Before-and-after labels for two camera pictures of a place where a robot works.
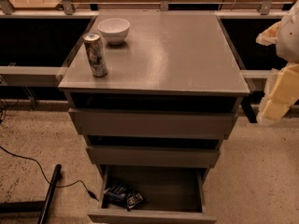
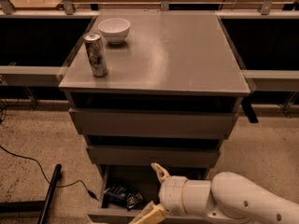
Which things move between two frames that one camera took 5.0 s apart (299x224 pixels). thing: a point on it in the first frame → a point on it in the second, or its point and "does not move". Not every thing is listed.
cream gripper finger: x=281 y=93 → x=151 y=214
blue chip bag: x=120 y=193 does not move
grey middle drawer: x=154 y=156 does not move
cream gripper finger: x=269 y=36 → x=162 y=173
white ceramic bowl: x=114 y=30 does not move
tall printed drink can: x=93 y=44 does not move
